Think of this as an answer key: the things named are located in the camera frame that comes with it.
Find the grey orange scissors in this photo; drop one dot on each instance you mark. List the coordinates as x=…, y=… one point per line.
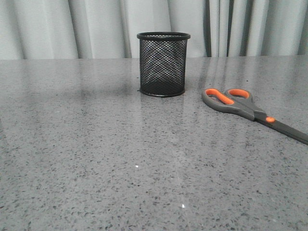
x=240, y=102

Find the black mesh pen holder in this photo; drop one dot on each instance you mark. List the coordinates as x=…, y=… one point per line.
x=162, y=63

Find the grey curtain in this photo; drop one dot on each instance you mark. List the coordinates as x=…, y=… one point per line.
x=56, y=29

